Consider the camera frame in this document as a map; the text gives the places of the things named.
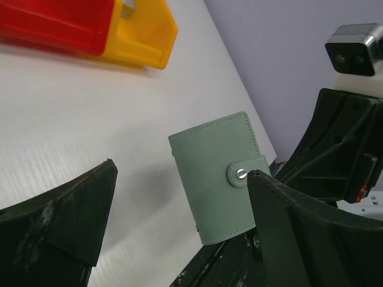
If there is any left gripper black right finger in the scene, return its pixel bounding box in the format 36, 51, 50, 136
247, 170, 382, 286

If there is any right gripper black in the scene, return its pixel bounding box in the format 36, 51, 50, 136
278, 88, 382, 203

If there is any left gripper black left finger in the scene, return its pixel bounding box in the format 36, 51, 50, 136
1, 159, 117, 286

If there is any sage green card holder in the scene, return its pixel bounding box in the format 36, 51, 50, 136
168, 112, 270, 245

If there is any red plastic bin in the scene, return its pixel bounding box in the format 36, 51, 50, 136
1, 1, 114, 56

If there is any yellow plastic bin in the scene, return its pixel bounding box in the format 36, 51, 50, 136
95, 1, 178, 69

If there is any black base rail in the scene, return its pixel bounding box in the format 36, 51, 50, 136
171, 228, 268, 287

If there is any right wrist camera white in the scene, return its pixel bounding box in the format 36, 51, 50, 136
325, 23, 382, 98

